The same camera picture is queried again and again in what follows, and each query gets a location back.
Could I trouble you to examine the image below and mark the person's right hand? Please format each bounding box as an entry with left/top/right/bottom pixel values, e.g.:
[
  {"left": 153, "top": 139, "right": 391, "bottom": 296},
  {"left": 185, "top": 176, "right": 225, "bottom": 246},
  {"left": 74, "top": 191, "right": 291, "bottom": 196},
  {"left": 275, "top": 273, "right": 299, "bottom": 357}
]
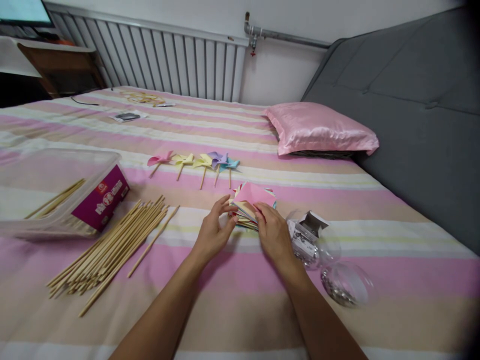
[{"left": 254, "top": 202, "right": 298, "bottom": 268}]

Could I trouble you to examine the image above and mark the person's left hand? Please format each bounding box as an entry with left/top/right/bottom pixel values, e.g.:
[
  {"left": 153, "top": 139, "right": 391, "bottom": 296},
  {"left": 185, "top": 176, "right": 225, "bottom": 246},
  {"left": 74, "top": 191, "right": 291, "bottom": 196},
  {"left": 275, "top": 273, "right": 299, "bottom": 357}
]
[{"left": 194, "top": 194, "right": 240, "bottom": 259}]

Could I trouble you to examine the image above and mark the stack of coloured paper sheets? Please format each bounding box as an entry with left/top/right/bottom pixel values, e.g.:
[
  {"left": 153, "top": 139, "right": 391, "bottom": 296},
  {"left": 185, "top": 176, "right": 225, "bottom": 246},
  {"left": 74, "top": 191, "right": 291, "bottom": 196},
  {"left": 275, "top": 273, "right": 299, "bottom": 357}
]
[{"left": 227, "top": 181, "right": 280, "bottom": 233}]

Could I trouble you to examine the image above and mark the pink paper square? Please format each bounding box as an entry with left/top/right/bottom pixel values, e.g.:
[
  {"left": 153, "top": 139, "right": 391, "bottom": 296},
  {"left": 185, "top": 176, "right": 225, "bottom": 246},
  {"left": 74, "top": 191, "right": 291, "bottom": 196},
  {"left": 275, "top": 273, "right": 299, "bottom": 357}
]
[{"left": 232, "top": 182, "right": 277, "bottom": 217}]

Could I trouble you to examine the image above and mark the white cardboard pin box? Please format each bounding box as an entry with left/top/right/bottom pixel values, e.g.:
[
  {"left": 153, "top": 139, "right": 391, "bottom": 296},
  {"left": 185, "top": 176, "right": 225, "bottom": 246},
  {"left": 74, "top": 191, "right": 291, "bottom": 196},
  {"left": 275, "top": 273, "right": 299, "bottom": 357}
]
[{"left": 286, "top": 210, "right": 331, "bottom": 260}]

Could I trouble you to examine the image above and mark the clear plastic half sphere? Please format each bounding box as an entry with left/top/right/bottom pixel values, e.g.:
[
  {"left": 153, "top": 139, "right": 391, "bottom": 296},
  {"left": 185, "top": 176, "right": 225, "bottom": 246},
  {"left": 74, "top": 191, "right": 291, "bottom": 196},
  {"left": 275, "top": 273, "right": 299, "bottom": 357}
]
[
  {"left": 285, "top": 208, "right": 343, "bottom": 272},
  {"left": 319, "top": 261, "right": 377, "bottom": 310}
]

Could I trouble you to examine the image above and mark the pink striped bed sheet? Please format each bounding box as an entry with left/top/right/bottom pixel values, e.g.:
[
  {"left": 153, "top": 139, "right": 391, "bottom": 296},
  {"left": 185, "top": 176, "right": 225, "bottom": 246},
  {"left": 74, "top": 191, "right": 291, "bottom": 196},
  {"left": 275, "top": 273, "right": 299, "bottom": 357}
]
[{"left": 0, "top": 85, "right": 480, "bottom": 360}]

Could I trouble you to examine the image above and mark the single bamboo skewer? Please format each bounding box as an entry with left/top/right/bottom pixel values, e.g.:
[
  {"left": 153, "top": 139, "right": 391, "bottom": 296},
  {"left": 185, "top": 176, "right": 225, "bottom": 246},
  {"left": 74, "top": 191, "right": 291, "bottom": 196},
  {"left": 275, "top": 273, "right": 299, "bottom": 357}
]
[{"left": 127, "top": 204, "right": 181, "bottom": 279}]

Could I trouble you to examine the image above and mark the yellow paper pinwheel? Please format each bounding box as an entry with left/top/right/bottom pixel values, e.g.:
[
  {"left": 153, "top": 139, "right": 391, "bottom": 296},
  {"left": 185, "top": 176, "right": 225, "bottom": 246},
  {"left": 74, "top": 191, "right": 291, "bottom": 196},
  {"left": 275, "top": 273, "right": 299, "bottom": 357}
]
[
  {"left": 191, "top": 152, "right": 215, "bottom": 191},
  {"left": 171, "top": 152, "right": 195, "bottom": 182}
]

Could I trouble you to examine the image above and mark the blue paper pinwheel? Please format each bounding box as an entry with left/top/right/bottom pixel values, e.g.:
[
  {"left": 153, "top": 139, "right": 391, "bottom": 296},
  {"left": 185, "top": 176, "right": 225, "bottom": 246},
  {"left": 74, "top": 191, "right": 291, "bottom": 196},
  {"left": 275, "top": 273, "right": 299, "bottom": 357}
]
[{"left": 224, "top": 157, "right": 241, "bottom": 190}]

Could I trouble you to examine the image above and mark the purple paper pinwheel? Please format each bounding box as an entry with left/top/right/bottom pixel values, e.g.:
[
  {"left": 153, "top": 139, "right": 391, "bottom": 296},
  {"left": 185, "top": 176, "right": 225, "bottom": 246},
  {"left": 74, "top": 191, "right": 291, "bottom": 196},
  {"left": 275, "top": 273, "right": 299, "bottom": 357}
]
[{"left": 206, "top": 151, "right": 230, "bottom": 189}]

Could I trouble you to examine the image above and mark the pink paper pinwheel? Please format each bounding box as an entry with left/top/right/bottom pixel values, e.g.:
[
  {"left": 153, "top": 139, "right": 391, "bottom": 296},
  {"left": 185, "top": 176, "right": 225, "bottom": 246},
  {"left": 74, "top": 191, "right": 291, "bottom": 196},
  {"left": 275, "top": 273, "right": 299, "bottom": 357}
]
[{"left": 146, "top": 150, "right": 175, "bottom": 179}]

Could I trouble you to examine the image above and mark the pile of bamboo sticks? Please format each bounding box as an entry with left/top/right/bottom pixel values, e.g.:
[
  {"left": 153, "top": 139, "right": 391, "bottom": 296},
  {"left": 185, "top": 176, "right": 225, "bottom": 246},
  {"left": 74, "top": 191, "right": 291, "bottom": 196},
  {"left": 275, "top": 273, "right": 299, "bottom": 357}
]
[{"left": 46, "top": 194, "right": 170, "bottom": 318}]

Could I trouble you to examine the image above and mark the pink satin pillow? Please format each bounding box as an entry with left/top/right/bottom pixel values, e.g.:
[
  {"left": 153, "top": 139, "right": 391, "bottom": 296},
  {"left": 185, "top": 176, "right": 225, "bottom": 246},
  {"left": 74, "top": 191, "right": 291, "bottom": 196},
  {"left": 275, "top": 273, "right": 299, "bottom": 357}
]
[{"left": 262, "top": 101, "right": 380, "bottom": 157}]

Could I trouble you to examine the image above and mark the clear bag with black contents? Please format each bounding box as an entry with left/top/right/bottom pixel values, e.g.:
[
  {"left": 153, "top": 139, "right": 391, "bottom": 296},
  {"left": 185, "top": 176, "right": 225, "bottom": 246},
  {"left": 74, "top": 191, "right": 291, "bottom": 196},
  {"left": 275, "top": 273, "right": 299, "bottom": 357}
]
[{"left": 109, "top": 110, "right": 149, "bottom": 124}]

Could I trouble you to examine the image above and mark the heap of beige rubber bands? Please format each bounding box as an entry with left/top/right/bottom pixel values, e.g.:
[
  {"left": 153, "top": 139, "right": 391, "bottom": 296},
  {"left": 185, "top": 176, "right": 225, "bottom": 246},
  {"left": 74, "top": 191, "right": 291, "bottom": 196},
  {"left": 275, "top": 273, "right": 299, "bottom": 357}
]
[{"left": 119, "top": 89, "right": 165, "bottom": 109}]

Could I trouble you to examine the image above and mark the clear plastic box purple label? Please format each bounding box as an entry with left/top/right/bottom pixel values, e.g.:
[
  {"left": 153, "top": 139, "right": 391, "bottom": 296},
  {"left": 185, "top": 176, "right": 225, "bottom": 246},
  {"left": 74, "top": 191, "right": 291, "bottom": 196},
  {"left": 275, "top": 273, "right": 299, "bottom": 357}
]
[{"left": 0, "top": 147, "right": 131, "bottom": 241}]

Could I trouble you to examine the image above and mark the white radiator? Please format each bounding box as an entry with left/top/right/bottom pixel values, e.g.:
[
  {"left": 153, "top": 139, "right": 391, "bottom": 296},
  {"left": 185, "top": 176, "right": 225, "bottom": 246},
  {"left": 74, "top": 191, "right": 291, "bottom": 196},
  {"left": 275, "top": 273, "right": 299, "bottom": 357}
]
[{"left": 44, "top": 1, "right": 250, "bottom": 103}]

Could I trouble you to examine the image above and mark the grey sofa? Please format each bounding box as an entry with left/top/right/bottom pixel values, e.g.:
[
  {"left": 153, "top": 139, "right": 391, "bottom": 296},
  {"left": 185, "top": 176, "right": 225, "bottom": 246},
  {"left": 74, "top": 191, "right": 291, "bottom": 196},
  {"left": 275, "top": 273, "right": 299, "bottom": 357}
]
[{"left": 300, "top": 6, "right": 480, "bottom": 258}]

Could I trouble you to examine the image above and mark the metal pipe with red valve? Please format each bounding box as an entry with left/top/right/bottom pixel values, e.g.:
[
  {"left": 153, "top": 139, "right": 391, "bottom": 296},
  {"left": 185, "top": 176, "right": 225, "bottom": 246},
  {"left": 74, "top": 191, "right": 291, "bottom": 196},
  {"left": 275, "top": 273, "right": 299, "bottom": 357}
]
[{"left": 244, "top": 11, "right": 333, "bottom": 58}]

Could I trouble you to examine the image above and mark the wooden chair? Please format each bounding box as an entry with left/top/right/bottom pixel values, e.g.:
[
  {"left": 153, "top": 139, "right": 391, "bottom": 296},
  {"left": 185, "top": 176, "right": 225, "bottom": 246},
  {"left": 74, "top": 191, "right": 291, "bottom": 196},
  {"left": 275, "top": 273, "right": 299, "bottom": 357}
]
[{"left": 16, "top": 41, "right": 107, "bottom": 99}]

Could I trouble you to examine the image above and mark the white desk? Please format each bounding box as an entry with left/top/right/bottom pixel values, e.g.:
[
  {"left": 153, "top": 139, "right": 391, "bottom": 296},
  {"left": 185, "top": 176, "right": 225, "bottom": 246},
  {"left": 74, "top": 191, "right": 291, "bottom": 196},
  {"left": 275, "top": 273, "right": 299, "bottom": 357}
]
[{"left": 0, "top": 34, "right": 98, "bottom": 79}]

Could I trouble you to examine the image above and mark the computer monitor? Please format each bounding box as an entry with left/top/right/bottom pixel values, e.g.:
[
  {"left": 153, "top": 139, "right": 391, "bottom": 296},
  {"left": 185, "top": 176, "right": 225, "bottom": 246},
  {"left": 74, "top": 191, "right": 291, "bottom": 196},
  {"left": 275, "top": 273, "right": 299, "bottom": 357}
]
[{"left": 0, "top": 0, "right": 54, "bottom": 29}]

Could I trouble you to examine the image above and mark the black cable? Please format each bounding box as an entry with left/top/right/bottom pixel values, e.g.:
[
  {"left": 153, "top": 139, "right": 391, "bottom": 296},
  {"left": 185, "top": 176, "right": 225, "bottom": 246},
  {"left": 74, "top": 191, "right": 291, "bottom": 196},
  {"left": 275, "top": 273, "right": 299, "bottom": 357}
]
[{"left": 70, "top": 87, "right": 115, "bottom": 107}]

